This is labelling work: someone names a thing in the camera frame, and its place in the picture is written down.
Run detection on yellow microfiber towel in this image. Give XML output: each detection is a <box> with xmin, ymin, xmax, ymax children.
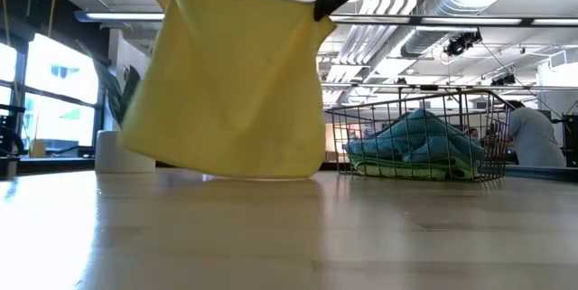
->
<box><xmin>119</xmin><ymin>0</ymin><xmax>339</xmax><ymax>181</ymax></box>

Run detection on light blue microfiber towel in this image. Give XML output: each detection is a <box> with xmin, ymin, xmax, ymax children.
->
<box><xmin>342</xmin><ymin>134</ymin><xmax>487</xmax><ymax>164</ymax></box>

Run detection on bright green microfiber towel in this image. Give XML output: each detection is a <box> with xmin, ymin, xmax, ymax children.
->
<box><xmin>348</xmin><ymin>153</ymin><xmax>482</xmax><ymax>181</ymax></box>

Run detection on large window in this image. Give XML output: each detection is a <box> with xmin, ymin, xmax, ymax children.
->
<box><xmin>0</xmin><ymin>32</ymin><xmax>103</xmax><ymax>146</ymax></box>

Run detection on black track light cluster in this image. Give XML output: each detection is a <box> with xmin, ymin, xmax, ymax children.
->
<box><xmin>443</xmin><ymin>29</ymin><xmax>483</xmax><ymax>58</ymax></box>
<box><xmin>489</xmin><ymin>74</ymin><xmax>517</xmax><ymax>87</ymax></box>

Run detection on overhead light bar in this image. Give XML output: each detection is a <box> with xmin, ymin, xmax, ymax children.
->
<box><xmin>74</xmin><ymin>9</ymin><xmax>578</xmax><ymax>28</ymax></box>

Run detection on potted snake plant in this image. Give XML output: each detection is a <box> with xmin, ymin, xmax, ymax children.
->
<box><xmin>75</xmin><ymin>39</ymin><xmax>157</xmax><ymax>175</ymax></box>

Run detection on small yellow container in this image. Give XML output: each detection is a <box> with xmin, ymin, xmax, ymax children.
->
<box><xmin>29</xmin><ymin>138</ymin><xmax>48</xmax><ymax>159</ymax></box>

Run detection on black computer monitor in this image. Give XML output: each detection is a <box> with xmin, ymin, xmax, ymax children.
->
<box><xmin>562</xmin><ymin>113</ymin><xmax>578</xmax><ymax>168</ymax></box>

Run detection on yellow hanging cord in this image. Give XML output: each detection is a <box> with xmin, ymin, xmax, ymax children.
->
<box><xmin>0</xmin><ymin>0</ymin><xmax>11</xmax><ymax>47</ymax></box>
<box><xmin>47</xmin><ymin>0</ymin><xmax>60</xmax><ymax>38</ymax></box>

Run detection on wire basket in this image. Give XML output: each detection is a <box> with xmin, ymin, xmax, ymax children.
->
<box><xmin>323</xmin><ymin>89</ymin><xmax>517</xmax><ymax>183</ymax></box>

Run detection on black aluminium table frame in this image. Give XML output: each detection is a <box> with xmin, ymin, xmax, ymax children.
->
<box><xmin>0</xmin><ymin>156</ymin><xmax>578</xmax><ymax>183</ymax></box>

